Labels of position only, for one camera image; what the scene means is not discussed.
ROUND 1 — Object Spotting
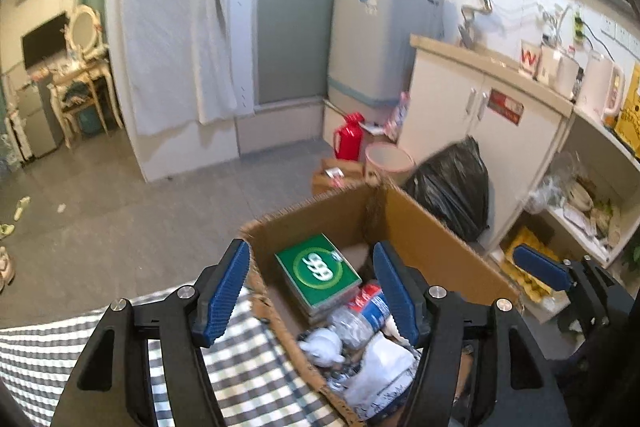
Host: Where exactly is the grey checkered tablecloth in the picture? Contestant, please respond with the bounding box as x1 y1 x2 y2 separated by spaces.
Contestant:
0 286 346 427

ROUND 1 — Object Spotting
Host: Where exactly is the white kitchen cabinet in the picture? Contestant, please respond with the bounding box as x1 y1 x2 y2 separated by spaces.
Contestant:
398 35 573 253

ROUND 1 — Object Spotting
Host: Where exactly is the white washing machine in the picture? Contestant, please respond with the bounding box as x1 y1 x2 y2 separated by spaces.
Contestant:
328 0 444 124

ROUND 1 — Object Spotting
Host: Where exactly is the black garbage bag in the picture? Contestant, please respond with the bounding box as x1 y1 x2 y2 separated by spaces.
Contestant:
401 135 489 243

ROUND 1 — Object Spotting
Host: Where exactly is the oval vanity mirror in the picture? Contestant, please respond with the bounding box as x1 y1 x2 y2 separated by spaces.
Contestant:
65 4 104 61

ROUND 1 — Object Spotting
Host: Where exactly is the pair of beige sneakers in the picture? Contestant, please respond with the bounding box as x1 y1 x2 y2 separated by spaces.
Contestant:
0 246 15 291

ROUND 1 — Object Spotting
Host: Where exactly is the yellow paper bag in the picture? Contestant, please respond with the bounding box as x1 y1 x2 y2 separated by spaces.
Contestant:
614 63 640 158

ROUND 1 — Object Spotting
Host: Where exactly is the white rice cooker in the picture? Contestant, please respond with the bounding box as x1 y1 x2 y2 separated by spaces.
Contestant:
536 44 582 101

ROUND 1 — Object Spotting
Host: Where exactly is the plastic water bottle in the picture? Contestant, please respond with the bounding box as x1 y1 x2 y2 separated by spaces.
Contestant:
328 281 390 351

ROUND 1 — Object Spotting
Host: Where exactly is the green 666 box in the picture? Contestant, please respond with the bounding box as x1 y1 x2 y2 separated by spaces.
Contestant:
274 234 362 320

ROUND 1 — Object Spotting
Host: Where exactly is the white hanging towel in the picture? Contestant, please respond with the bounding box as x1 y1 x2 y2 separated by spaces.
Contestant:
119 0 241 135

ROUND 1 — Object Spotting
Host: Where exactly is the black wall television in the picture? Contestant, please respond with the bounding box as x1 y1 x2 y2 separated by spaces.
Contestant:
22 12 68 69

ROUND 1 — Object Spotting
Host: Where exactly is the small grey fridge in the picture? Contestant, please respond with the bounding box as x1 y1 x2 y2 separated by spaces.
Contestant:
17 81 64 158

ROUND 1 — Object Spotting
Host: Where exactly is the pink waste bin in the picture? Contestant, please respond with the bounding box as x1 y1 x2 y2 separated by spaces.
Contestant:
364 142 416 185

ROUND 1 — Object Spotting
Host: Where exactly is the cream dressing table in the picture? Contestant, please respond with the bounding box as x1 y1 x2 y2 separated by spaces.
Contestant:
49 58 124 148

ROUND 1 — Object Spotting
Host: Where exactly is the green slipper pair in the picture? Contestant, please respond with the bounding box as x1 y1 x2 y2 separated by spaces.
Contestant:
0 196 30 241

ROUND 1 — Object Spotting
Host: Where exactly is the wooden chair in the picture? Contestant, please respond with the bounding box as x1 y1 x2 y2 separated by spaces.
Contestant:
50 78 110 148

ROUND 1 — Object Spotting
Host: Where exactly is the white electric kettle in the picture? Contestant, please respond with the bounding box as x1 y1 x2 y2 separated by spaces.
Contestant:
576 51 625 124

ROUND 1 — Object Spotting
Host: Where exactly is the red thermos jug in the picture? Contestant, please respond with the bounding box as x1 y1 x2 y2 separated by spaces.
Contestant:
333 113 364 161

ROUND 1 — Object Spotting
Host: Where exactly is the white bear figurine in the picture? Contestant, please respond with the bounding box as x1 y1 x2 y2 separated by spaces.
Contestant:
297 327 345 369

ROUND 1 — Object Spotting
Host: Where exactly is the brown cardboard box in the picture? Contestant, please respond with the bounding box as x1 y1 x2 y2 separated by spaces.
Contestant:
240 182 521 426

